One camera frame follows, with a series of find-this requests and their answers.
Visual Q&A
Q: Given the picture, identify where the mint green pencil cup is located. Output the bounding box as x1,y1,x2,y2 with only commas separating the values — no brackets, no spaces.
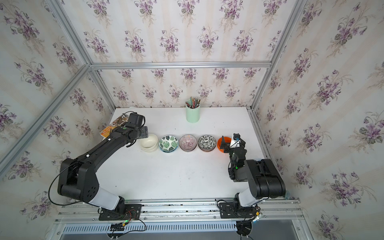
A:
186,105,200,123

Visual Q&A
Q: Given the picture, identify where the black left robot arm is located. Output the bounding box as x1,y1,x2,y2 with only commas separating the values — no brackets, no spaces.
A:
58,126,148,215

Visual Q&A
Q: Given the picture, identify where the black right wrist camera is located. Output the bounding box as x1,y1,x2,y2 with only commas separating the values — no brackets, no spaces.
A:
230,133,246,149

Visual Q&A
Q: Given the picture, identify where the black white floral bowl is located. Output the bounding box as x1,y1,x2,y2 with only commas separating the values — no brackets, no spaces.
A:
198,135,217,152

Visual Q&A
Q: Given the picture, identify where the yellow illustrated children's book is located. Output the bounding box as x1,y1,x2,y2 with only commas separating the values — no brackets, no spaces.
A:
100,114,129,138

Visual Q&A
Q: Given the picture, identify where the cream white bowl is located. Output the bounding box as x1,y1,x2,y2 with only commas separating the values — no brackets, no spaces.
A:
140,134,159,153

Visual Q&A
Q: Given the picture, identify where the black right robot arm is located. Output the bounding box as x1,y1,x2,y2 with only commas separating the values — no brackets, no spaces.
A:
218,134,286,210

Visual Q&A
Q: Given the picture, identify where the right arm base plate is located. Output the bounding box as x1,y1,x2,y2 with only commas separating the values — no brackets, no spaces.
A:
216,201,261,220

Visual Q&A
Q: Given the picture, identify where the coloured pencils bundle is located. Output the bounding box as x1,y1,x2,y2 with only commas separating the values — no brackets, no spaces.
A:
185,97,201,109

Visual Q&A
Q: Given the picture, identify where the green leaf pattern bowl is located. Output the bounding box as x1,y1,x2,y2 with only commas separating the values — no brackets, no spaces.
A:
159,135,179,153

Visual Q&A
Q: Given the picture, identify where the orange plastic bowl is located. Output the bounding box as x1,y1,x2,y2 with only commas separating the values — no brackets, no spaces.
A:
217,138,230,153

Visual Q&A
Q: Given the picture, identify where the purple striped bowl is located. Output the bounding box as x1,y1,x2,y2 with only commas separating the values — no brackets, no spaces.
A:
179,135,198,152

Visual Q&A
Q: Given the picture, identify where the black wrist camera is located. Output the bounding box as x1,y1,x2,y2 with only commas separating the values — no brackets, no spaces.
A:
126,112,146,128
230,133,246,149

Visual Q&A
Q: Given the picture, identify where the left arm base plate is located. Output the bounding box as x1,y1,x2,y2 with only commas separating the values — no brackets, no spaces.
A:
99,204,142,221

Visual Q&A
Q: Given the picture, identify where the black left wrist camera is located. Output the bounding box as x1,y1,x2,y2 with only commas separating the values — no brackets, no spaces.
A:
126,112,146,128

